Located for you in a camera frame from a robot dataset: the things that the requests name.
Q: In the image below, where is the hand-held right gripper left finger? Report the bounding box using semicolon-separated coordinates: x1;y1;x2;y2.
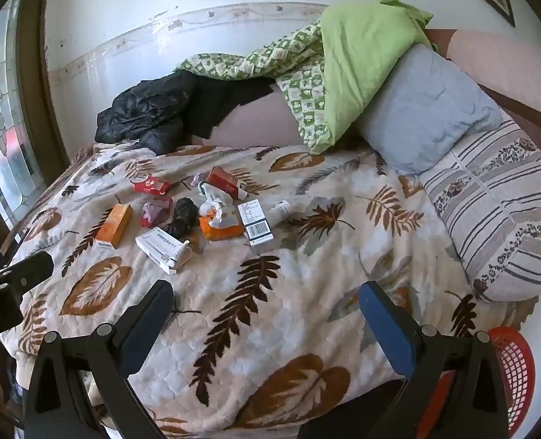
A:
24;279;175;439

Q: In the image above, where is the black cloth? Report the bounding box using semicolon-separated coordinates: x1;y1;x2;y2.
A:
186;75;276;138

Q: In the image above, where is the red box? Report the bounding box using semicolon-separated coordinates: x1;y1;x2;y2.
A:
205;165;247;200

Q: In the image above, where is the striped floral cushion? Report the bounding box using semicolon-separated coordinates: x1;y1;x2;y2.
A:
421;116;541;303

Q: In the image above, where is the red packet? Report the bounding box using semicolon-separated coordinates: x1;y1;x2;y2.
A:
131;176;171;195

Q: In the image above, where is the green patterned quilt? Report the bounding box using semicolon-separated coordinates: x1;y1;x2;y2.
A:
179;0;440;155

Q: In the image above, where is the white bottle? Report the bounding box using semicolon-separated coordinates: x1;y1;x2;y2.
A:
270;200;292;229

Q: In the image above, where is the leaf printed blanket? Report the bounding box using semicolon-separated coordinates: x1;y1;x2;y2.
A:
0;142;541;439

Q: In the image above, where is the orange flat packet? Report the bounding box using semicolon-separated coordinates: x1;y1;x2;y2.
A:
198;214;245;241

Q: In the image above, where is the white barcode box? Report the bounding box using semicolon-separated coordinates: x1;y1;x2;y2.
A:
237;200;275;255

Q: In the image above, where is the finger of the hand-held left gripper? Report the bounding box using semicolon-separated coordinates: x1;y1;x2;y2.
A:
0;251;54;292

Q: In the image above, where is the mauve sofa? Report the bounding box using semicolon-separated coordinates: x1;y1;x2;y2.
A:
193;27;541;156

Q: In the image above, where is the white tissue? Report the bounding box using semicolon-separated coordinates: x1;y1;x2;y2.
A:
198;185;237;227

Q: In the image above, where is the black plastic bag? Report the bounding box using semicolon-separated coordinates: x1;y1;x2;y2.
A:
165;198;199;239

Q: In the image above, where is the orange box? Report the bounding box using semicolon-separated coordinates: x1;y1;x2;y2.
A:
95;203;132;250

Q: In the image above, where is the blue-grey pillow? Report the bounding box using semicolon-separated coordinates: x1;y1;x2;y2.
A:
357;45;503;175

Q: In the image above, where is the long white box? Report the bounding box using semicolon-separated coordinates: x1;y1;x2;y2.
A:
136;226;193;276

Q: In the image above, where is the window with wooden frame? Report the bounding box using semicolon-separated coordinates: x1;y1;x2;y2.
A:
0;0;65;239

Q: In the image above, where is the black puffer jacket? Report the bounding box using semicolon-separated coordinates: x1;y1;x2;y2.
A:
94;71;198;151

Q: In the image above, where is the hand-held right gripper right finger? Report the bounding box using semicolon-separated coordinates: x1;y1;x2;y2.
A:
358;281;511;439

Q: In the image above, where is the red plastic mesh basket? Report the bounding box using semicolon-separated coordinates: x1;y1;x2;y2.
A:
417;327;537;439

